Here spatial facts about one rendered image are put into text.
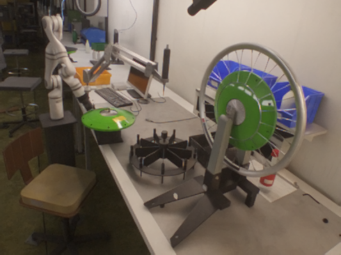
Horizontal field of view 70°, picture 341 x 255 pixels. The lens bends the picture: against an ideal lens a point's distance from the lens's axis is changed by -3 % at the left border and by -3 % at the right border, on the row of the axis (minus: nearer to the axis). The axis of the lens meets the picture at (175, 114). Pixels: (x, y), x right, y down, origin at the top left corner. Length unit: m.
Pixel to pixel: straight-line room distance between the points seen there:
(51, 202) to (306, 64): 1.61
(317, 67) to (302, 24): 0.25
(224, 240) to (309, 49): 1.02
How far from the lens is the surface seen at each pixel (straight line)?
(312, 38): 1.49
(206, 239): 1.05
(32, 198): 1.70
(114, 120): 1.44
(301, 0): 1.56
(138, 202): 1.15
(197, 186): 1.12
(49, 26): 1.74
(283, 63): 0.87
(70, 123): 1.99
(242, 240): 1.09
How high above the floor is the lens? 1.70
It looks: 23 degrees down
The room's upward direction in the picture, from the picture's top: 6 degrees clockwise
